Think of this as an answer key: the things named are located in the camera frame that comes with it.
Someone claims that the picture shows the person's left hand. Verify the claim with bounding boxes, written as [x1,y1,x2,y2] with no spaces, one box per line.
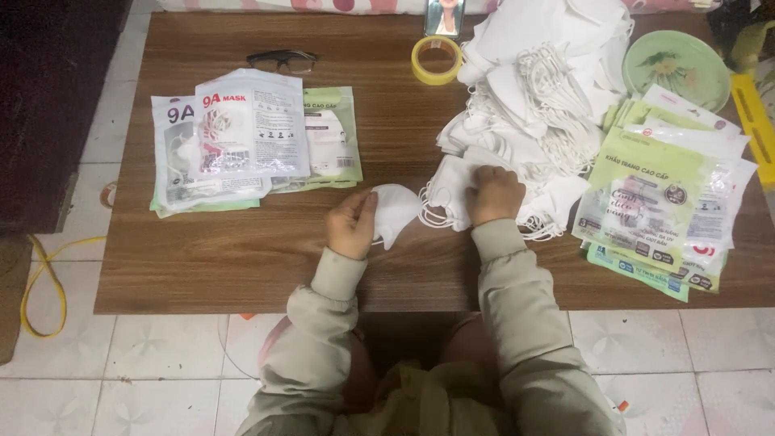
[326,189,380,261]

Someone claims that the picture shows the person's right hand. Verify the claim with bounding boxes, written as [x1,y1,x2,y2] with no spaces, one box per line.
[465,165,527,228]

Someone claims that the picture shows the single white face mask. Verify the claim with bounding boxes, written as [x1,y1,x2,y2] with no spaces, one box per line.
[369,183,423,252]

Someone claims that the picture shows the heap of white face masks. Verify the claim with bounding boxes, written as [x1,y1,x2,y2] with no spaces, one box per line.
[419,0,635,242]

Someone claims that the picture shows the yellow tape roll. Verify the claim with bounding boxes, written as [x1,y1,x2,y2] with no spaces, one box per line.
[411,36,464,86]

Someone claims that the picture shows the stack of empty green packets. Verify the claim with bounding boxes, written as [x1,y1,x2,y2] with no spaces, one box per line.
[572,84,759,303]

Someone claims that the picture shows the green filled mask packet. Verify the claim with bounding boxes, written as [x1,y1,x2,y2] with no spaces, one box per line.
[149,182,261,219]
[269,86,364,195]

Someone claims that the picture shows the smartphone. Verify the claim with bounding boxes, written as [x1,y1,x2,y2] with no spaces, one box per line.
[424,0,466,40]

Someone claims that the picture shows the green flowered plate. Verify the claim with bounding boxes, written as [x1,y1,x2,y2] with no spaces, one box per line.
[622,30,733,115]

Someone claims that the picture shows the person's body and legs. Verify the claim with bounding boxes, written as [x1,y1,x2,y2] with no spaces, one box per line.
[257,312,522,436]

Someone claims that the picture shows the black-framed glasses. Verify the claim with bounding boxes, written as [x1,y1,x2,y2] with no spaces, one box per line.
[246,50,318,75]

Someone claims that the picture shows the white mask packet red label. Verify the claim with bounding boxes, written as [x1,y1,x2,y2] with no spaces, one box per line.
[194,68,311,181]

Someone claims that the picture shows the pink patterned bedding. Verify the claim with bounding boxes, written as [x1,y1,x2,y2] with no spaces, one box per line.
[156,0,723,17]

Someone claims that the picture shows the yellow plastic basket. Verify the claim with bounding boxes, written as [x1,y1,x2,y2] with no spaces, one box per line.
[729,73,775,190]

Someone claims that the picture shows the white mask packet dark label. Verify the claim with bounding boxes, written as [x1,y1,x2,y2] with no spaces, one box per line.
[151,95,274,213]

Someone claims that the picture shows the dark wooden cabinet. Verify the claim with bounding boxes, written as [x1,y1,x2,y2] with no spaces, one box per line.
[0,0,134,236]

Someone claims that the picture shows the brown floor mat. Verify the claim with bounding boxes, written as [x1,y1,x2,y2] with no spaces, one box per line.
[0,235,32,366]

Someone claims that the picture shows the yellow cable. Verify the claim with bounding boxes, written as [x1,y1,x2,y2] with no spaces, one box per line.
[20,234,107,339]

